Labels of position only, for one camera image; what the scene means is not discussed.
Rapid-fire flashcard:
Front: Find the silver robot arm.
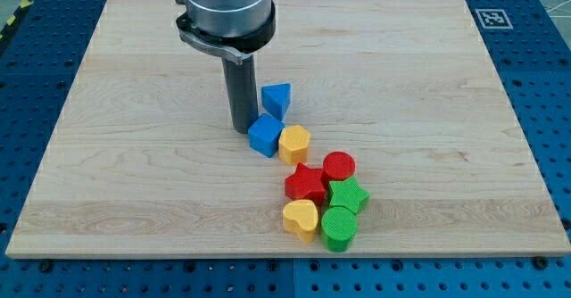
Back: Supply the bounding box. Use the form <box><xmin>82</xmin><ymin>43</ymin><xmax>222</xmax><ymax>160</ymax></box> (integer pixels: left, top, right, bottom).
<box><xmin>176</xmin><ymin>0</ymin><xmax>276</xmax><ymax>65</ymax></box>

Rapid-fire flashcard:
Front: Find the green cylinder block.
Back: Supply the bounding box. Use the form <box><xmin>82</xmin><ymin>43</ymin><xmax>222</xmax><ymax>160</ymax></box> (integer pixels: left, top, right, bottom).
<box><xmin>320</xmin><ymin>207</ymin><xmax>359</xmax><ymax>252</ymax></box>

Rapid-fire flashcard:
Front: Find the yellow hexagon block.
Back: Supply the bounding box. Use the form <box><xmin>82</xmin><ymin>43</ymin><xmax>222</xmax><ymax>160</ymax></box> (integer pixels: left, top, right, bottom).
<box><xmin>278</xmin><ymin>125</ymin><xmax>311</xmax><ymax>166</ymax></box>

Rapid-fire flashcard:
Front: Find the blue triangle block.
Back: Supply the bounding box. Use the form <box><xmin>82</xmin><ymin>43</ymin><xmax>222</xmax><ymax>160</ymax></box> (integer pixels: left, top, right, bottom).
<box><xmin>261</xmin><ymin>83</ymin><xmax>291</xmax><ymax>120</ymax></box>

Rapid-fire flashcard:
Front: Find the wooden board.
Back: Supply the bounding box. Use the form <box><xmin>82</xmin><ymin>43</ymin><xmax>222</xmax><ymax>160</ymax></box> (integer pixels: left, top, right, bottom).
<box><xmin>6</xmin><ymin>0</ymin><xmax>570</xmax><ymax>260</ymax></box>

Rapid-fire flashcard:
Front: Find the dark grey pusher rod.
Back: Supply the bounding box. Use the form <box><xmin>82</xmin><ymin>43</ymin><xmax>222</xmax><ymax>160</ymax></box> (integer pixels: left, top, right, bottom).
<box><xmin>222</xmin><ymin>54</ymin><xmax>259</xmax><ymax>134</ymax></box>

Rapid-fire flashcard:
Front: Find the blue perforated table plate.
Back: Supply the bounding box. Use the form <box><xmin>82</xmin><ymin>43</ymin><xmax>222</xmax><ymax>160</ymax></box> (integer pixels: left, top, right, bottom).
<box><xmin>1</xmin><ymin>0</ymin><xmax>570</xmax><ymax>297</ymax></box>

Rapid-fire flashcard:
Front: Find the yellow heart block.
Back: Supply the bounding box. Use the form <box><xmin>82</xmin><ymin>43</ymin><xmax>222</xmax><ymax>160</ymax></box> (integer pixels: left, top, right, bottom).
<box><xmin>282</xmin><ymin>199</ymin><xmax>319</xmax><ymax>244</ymax></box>

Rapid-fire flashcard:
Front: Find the red cylinder block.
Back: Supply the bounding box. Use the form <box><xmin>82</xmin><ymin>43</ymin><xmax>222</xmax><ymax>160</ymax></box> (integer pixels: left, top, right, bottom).
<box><xmin>321</xmin><ymin>151</ymin><xmax>356</xmax><ymax>187</ymax></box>

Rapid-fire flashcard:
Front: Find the red star block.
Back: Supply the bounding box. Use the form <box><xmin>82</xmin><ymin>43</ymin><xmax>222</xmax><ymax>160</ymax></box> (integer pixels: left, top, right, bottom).
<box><xmin>285</xmin><ymin>162</ymin><xmax>326</xmax><ymax>206</ymax></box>

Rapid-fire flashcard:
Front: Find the green star block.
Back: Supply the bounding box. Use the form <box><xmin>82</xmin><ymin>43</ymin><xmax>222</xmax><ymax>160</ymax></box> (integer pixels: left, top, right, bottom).
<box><xmin>329</xmin><ymin>176</ymin><xmax>370</xmax><ymax>214</ymax></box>

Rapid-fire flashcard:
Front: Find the blue cube block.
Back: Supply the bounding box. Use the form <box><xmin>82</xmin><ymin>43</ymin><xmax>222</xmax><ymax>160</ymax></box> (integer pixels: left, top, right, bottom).
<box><xmin>248</xmin><ymin>113</ymin><xmax>285</xmax><ymax>158</ymax></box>

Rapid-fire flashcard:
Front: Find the white fiducial marker tag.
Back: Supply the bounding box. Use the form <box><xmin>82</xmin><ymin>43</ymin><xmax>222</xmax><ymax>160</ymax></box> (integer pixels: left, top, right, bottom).
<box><xmin>476</xmin><ymin>8</ymin><xmax>513</xmax><ymax>29</ymax></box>

